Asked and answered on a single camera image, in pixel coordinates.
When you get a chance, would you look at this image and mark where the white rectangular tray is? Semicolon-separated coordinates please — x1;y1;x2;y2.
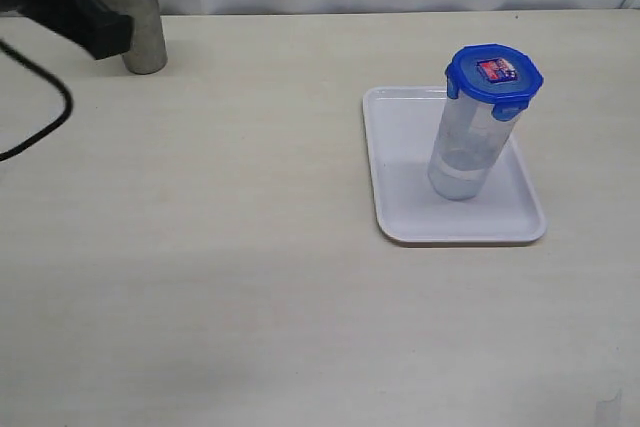
362;86;548;246

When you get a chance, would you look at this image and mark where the stainless steel cup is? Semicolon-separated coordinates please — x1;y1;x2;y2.
102;0;168;75

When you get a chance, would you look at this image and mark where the clear plastic container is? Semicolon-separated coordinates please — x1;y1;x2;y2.
427;92;521;201

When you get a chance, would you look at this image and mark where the blue plastic lid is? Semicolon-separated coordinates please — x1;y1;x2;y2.
445;44;544;122

